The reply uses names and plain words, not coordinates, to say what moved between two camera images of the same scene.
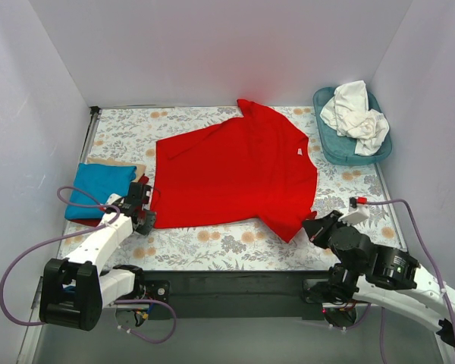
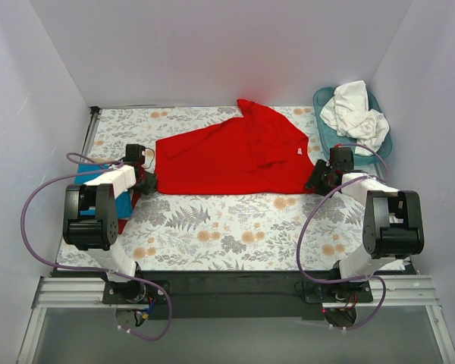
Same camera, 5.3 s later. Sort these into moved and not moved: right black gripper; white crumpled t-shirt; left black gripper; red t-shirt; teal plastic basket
Moved: right black gripper; red t-shirt; left black gripper
Not moved: white crumpled t-shirt; teal plastic basket
